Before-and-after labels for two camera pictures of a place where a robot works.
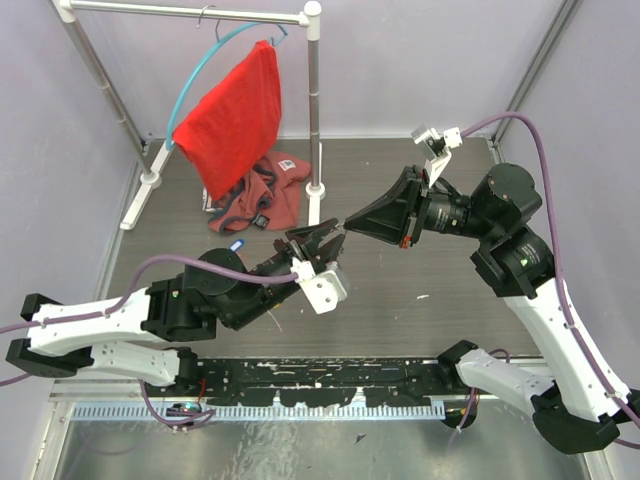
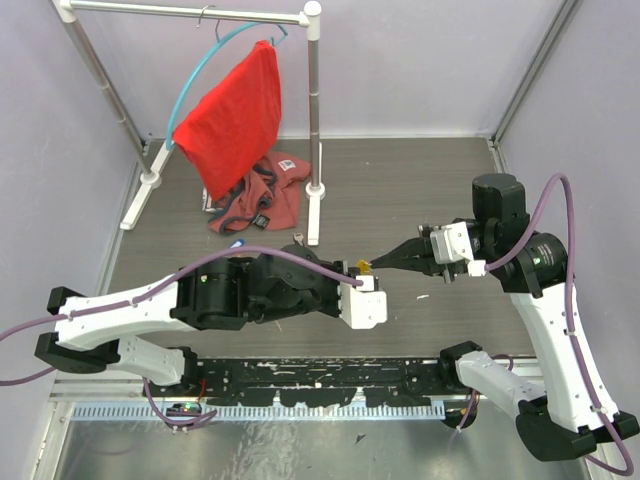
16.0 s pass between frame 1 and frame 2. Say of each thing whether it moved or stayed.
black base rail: stayed
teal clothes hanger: stayed
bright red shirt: stayed
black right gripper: moved
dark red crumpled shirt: stayed
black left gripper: moved
